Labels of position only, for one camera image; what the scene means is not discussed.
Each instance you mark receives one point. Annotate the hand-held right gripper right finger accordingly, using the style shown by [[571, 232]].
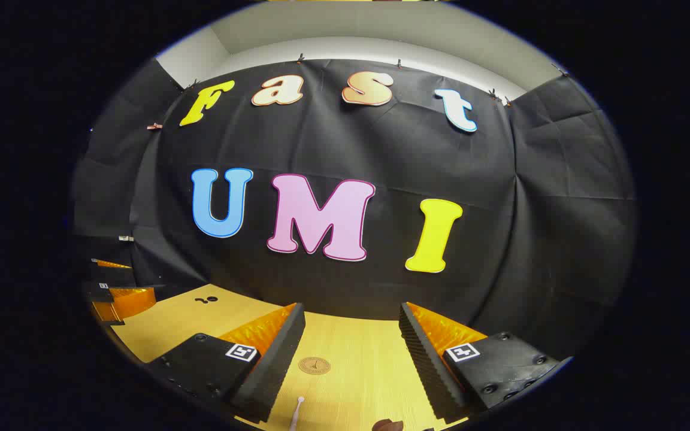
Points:
[[426, 365]]

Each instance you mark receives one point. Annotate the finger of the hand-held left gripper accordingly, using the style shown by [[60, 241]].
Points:
[[126, 302], [111, 264]]

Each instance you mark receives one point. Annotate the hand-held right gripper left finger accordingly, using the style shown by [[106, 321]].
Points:
[[279, 365]]

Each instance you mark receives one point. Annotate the round cork coaster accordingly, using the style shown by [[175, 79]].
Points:
[[314, 366]]

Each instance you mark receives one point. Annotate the white toothbrush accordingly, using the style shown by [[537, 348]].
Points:
[[296, 413]]

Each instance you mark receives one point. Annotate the beige cup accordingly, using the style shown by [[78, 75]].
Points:
[[387, 425]]

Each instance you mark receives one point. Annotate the wooden desktop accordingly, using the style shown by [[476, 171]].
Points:
[[357, 383]]

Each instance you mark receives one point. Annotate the black backdrop cloth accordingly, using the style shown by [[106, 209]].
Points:
[[381, 155]]

